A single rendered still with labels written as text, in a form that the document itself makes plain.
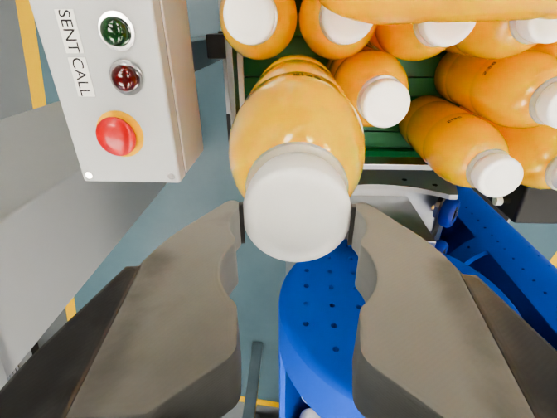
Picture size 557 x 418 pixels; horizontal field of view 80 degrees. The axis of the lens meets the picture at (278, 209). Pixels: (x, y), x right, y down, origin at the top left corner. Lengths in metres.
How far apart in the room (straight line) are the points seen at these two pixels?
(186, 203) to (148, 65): 1.37
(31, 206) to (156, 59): 0.44
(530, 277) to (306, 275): 0.68
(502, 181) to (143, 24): 0.34
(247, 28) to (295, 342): 0.30
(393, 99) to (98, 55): 0.25
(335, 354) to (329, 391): 0.03
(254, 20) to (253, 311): 1.84
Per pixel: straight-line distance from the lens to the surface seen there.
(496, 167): 0.36
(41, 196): 0.72
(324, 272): 0.46
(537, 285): 1.00
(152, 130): 0.34
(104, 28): 0.33
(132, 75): 0.32
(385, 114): 0.30
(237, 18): 0.29
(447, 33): 0.31
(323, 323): 0.40
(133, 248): 1.93
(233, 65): 0.43
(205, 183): 1.59
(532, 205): 0.55
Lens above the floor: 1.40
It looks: 61 degrees down
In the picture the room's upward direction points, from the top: 174 degrees counter-clockwise
